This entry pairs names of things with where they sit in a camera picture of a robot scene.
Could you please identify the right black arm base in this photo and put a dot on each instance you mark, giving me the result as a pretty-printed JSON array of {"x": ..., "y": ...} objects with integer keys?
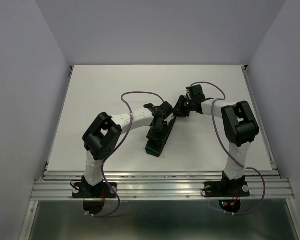
[{"x": 226, "y": 188}]

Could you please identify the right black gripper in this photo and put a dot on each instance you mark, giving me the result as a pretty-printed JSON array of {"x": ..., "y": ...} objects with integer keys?
[{"x": 179, "y": 111}]

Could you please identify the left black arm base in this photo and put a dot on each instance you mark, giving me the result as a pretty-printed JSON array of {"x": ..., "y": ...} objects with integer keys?
[{"x": 82, "y": 190}]

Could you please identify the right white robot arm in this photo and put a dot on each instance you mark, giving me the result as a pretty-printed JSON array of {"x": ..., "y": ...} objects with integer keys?
[{"x": 239, "y": 124}]

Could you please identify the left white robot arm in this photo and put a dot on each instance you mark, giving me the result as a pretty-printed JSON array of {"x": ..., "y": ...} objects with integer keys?
[{"x": 101, "y": 138}]

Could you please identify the dark green cloth napkin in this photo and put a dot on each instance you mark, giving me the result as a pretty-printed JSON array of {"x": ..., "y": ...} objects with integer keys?
[{"x": 158, "y": 136}]

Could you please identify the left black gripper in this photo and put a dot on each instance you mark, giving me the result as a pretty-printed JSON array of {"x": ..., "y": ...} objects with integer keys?
[{"x": 157, "y": 137}]

